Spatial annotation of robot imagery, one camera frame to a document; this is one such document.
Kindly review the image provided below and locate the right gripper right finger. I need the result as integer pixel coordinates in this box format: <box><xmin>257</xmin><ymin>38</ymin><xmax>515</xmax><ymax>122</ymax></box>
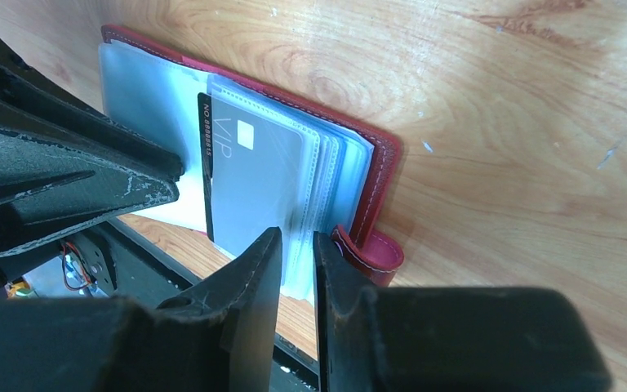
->
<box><xmin>313</xmin><ymin>234</ymin><xmax>613</xmax><ymax>391</ymax></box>

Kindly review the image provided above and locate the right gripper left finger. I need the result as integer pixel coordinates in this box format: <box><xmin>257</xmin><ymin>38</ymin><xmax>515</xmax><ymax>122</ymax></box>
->
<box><xmin>0</xmin><ymin>227</ymin><xmax>282</xmax><ymax>391</ymax></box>

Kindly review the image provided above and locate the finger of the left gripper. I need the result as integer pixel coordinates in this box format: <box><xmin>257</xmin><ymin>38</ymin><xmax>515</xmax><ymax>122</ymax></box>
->
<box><xmin>0</xmin><ymin>38</ymin><xmax>185</xmax><ymax>181</ymax></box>
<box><xmin>0</xmin><ymin>127</ymin><xmax>180</xmax><ymax>257</ymax></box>

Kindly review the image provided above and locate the red leather card holder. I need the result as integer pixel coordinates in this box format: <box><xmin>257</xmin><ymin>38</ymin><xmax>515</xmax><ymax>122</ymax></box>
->
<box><xmin>99</xmin><ymin>24</ymin><xmax>404</xmax><ymax>301</ymax></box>

